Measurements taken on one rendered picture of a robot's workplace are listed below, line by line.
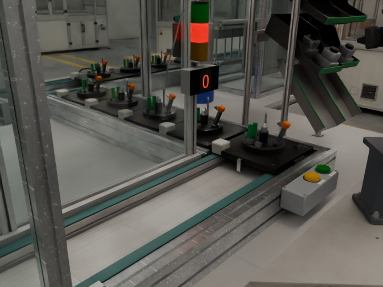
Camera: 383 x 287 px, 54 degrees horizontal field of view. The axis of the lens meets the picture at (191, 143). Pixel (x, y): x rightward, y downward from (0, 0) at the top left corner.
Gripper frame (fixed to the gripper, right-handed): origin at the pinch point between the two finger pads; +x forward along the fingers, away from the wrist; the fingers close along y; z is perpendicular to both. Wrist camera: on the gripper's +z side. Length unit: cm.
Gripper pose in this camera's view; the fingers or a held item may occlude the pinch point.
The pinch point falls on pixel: (367, 39)
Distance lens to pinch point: 131.8
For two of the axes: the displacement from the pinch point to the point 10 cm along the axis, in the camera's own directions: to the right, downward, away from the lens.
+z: -1.4, -9.8, -1.8
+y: -8.0, 2.1, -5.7
